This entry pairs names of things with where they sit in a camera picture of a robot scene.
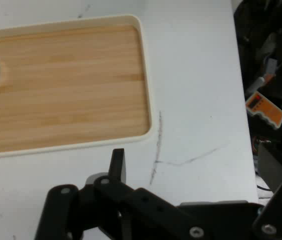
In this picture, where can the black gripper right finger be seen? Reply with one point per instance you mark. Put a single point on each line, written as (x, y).
(280, 215)

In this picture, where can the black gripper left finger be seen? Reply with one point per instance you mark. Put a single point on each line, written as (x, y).
(130, 200)

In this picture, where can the grey metal panel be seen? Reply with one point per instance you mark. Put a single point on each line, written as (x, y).
(270, 165)

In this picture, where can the orange and grey handheld tester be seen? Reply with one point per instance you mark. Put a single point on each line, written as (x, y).
(266, 110)

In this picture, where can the wooden tray with cream rim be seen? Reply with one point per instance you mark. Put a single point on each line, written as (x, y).
(63, 87)

